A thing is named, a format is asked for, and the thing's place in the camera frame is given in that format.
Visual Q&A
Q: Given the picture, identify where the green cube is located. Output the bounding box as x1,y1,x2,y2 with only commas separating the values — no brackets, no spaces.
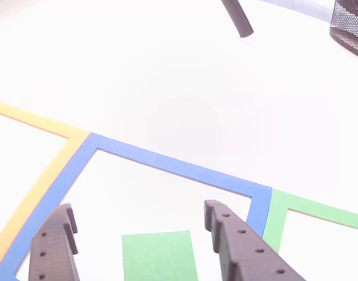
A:
121,229,199,281

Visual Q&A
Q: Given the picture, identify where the black cylindrical stand leg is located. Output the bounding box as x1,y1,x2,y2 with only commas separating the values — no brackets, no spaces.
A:
220,0,255,39

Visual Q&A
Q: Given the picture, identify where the black mesh bin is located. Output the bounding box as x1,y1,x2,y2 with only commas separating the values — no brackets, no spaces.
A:
328,0,358,62

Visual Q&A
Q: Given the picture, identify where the orange square frame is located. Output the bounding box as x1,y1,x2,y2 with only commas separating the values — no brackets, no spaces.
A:
0,99,91,264

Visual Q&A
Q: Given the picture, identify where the green square frame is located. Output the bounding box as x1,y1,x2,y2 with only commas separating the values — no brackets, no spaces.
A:
262,189,358,255

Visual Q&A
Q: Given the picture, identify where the blue square frame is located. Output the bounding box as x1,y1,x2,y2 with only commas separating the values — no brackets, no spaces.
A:
0,132,274,281

